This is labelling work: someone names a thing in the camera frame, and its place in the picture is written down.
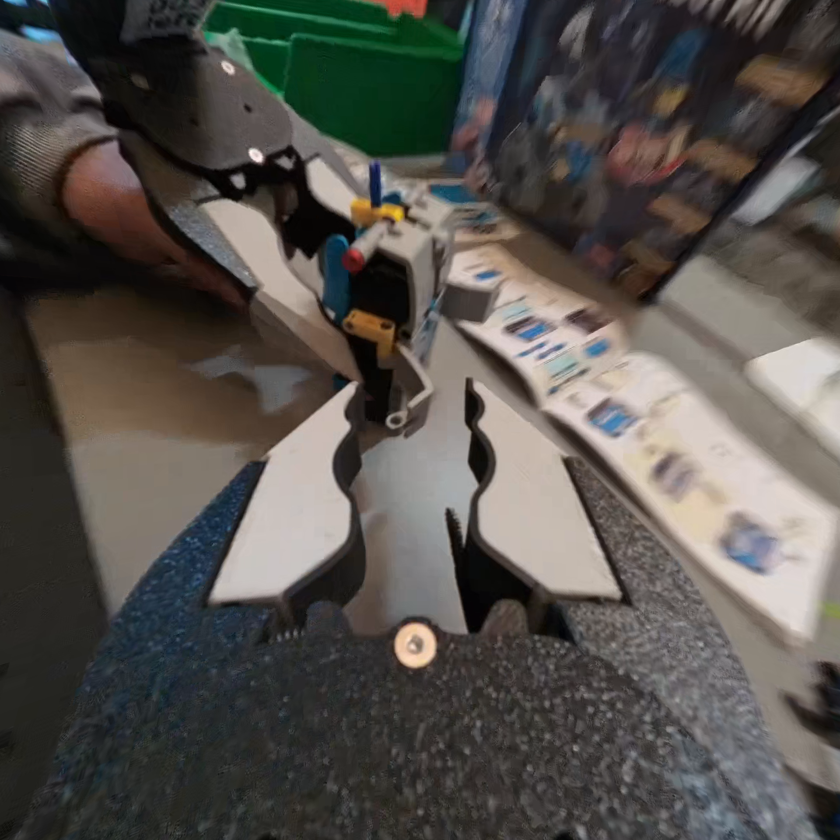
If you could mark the dark printed toy set box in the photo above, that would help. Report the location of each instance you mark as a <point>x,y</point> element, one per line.
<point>643,131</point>

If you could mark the grey blue toy brick model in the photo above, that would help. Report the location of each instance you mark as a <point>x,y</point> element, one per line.
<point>400,275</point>

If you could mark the open instruction booklet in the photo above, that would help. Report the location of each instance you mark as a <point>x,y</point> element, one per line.
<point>656,446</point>

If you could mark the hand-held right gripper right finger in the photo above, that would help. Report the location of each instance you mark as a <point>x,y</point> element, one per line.
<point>538,518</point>

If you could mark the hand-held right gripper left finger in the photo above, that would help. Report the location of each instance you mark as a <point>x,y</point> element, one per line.
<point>289,518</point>

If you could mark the person's left forearm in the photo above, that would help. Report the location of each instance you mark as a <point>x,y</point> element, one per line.
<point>39,111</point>

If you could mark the person's left hand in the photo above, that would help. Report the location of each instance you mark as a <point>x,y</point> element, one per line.
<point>111,203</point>

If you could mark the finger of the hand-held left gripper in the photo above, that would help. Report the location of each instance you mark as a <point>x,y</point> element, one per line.
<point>334,190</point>
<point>275,282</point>

